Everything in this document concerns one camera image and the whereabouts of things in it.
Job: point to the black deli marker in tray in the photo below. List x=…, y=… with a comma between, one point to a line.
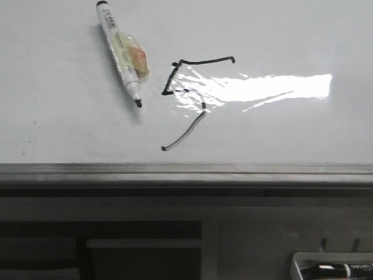
x=337, y=271

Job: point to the white marker with tape wad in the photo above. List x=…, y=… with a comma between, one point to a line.
x=128, y=56

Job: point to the white plastic marker tray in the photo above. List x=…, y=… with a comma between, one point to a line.
x=305, y=260

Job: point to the white whiteboard with metal frame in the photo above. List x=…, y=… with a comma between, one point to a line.
x=242, y=92

